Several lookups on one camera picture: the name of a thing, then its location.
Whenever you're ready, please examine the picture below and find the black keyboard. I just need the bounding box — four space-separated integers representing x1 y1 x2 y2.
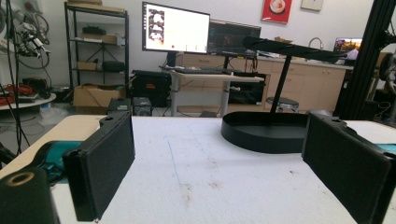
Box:
174 67 234 75

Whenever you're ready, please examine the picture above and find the framed picture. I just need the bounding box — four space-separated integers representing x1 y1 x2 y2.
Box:
300 0 324 12

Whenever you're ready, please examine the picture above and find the black metal shelf rack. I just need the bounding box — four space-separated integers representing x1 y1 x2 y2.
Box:
64 1 130 94

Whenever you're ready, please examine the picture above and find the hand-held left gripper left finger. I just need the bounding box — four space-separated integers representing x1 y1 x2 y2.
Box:
62 111 136 222

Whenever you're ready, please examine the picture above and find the round white table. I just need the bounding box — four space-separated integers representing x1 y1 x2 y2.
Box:
0 92 58 111

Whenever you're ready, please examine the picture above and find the wooden cabinet counter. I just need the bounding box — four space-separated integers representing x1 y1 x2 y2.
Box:
176 52 354 113

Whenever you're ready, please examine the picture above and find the red poster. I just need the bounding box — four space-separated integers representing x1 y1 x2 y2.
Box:
261 0 293 25

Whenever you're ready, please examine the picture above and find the small lit screen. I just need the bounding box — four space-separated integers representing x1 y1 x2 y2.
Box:
333 37 363 62

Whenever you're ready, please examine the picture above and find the white standing desk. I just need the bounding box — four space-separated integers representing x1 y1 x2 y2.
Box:
159 65 265 118

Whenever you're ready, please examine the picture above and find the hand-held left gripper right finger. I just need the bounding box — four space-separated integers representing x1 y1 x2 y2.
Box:
301 112 396 224

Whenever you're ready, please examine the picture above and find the bundle of cables and devices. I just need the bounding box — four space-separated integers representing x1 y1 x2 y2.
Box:
0 0 52 69

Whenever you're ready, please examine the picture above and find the flat cardboard box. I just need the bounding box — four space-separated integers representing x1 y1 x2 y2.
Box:
81 32 118 45

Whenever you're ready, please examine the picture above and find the bright computer monitor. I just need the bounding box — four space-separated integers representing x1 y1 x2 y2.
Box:
141 1 211 54

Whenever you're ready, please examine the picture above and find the orange cable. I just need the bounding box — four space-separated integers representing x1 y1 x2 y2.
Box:
0 83 34 105

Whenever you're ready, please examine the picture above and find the black metal frame post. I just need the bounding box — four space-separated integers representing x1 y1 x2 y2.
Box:
334 0 396 120

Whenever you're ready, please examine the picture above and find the large cardboard box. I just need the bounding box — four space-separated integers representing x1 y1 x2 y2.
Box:
73 83 127 115

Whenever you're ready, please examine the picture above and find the white foam mat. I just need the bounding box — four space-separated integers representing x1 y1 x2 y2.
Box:
50 116 396 224

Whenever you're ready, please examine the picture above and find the dark computer monitor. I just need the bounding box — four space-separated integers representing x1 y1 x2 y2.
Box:
207 19 262 58

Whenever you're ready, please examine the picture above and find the black two-tier stand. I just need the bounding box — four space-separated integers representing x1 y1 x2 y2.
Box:
220 35 348 154

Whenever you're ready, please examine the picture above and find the small black equipment box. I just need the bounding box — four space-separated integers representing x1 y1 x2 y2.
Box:
132 96 153 117
106 97 132 116

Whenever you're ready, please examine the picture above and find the curved metal faucet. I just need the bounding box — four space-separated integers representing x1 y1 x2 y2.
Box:
307 36 325 50

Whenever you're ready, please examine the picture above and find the black hard case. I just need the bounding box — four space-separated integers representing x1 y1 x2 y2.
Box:
130 69 172 108

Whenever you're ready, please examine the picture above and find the black crate under desk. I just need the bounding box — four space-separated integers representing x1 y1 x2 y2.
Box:
228 73 270 105

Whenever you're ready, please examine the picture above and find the black bag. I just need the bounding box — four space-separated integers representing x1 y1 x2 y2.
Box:
102 60 126 73

